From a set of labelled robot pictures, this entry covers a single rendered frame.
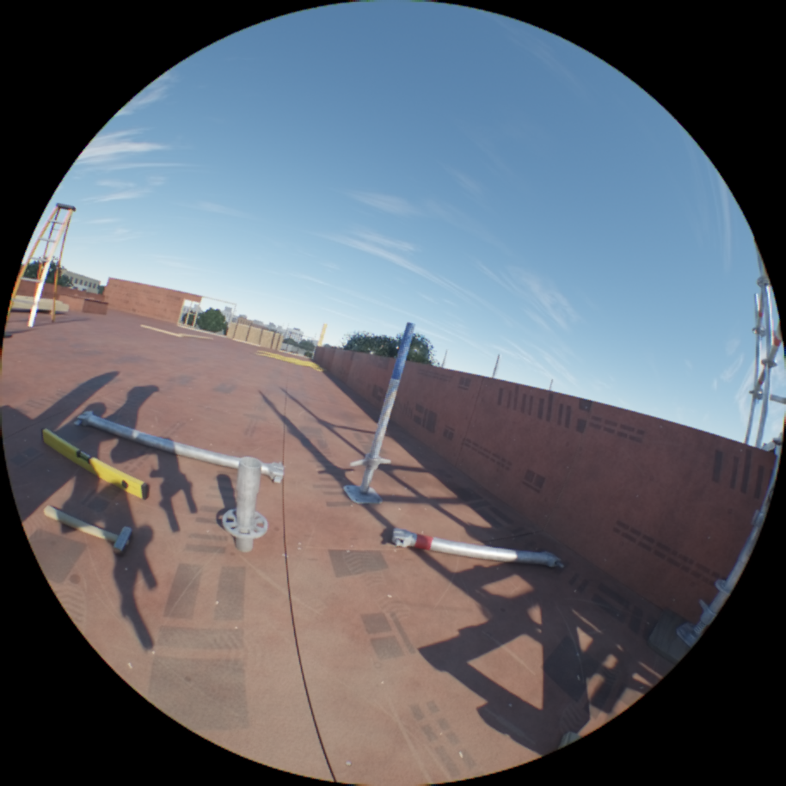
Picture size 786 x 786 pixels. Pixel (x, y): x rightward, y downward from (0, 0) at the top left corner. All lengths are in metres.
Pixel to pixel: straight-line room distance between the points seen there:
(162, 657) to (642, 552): 1.49
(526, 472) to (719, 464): 1.03
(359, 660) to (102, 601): 0.54
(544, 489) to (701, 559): 0.90
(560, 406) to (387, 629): 1.29
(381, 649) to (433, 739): 0.24
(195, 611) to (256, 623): 0.13
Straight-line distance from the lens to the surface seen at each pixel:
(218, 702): 0.59
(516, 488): 1.66
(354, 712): 0.60
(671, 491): 1.31
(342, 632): 0.68
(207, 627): 0.66
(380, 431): 1.12
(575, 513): 1.46
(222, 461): 1.20
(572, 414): 1.50
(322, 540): 0.91
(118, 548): 0.78
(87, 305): 10.54
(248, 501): 0.71
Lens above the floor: 0.56
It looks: 5 degrees down
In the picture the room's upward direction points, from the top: 16 degrees clockwise
